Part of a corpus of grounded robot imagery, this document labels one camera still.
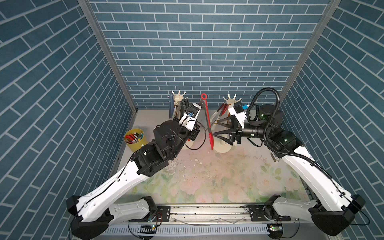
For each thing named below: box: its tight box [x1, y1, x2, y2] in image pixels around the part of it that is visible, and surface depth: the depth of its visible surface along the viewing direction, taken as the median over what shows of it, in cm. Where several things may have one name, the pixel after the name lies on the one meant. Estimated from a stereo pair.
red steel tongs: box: [200, 93, 214, 150], surface depth 57 cm
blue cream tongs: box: [169, 90, 175, 119], surface depth 72 cm
